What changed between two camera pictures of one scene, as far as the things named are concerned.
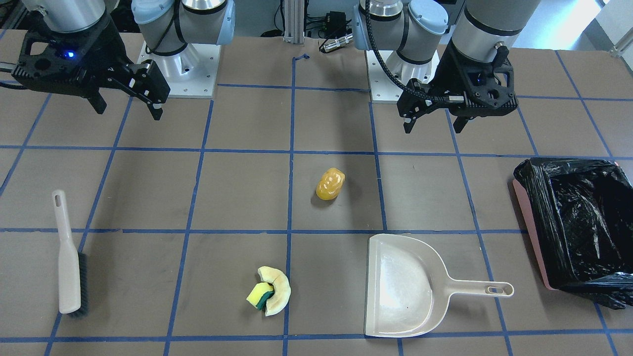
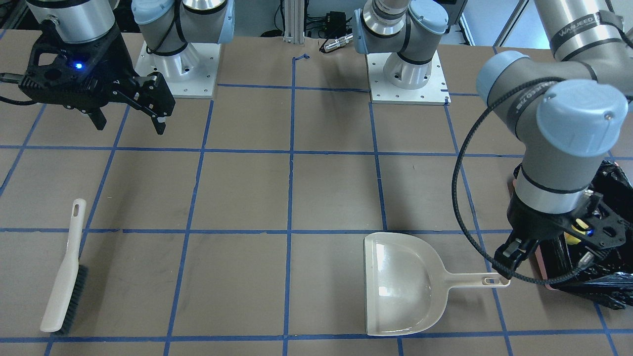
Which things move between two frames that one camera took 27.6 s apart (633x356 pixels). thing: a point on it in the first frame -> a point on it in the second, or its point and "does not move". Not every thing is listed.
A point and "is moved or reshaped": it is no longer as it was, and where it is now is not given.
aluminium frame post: [294, 22] does not move
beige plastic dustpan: [408, 287] does not move
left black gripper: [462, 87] -> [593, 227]
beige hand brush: [73, 270] is moved or reshaped
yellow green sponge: [261, 292] -> [571, 240]
